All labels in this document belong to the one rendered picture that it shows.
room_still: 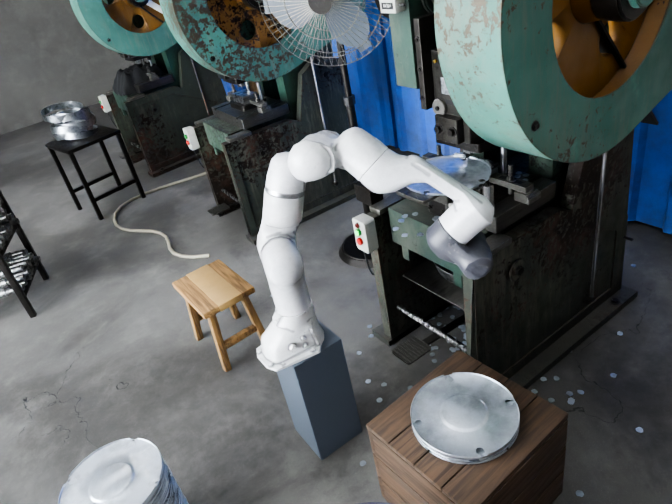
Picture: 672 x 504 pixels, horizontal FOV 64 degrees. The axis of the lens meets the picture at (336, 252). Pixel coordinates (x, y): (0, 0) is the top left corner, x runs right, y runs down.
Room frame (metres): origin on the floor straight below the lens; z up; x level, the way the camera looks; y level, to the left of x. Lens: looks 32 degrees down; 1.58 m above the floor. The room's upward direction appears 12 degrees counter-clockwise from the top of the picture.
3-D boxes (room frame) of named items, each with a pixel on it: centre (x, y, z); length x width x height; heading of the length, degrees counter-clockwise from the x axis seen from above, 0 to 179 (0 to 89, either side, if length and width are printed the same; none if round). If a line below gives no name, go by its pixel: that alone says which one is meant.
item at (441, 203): (1.60, -0.37, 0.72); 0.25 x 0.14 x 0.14; 120
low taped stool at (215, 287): (1.96, 0.56, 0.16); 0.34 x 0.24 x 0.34; 31
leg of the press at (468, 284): (1.52, -0.78, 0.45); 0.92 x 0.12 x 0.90; 120
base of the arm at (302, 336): (1.32, 0.20, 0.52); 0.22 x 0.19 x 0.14; 119
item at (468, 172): (1.62, -0.41, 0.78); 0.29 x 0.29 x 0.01
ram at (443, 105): (1.66, -0.49, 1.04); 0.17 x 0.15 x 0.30; 120
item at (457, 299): (1.69, -0.53, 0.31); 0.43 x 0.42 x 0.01; 30
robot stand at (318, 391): (1.34, 0.16, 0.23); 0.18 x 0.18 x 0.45; 29
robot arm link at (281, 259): (1.31, 0.16, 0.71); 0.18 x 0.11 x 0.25; 10
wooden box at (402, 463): (0.99, -0.25, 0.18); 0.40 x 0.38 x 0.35; 122
